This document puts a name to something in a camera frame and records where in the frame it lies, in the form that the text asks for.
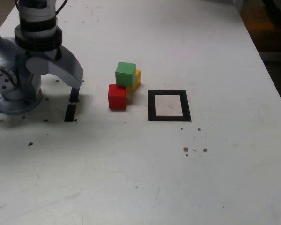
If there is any yellow cube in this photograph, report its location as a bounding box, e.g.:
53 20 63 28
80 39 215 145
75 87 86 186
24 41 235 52
126 69 141 92

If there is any red cube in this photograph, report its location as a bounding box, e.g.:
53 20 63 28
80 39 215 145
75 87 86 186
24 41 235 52
108 84 127 110

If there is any green cube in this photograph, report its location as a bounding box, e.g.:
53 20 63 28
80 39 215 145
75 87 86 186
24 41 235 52
115 61 136 89

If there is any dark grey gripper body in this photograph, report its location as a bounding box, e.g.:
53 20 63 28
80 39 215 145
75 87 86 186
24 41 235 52
25 46 63 62

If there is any black camera cable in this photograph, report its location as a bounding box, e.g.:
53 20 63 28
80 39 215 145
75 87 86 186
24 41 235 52
55 0 68 14

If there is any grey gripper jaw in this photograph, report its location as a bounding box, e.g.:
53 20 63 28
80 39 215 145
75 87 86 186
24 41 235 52
25 57 50 102
41 46 84 88

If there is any brown cardboard box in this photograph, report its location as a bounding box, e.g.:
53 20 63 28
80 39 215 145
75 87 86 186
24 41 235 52
239 0 281 53

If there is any black tape square outline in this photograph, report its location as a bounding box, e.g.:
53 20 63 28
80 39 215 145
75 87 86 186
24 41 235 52
147 90 192 122

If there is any black tape strip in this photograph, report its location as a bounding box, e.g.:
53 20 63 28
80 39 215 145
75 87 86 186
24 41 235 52
64 86 81 122

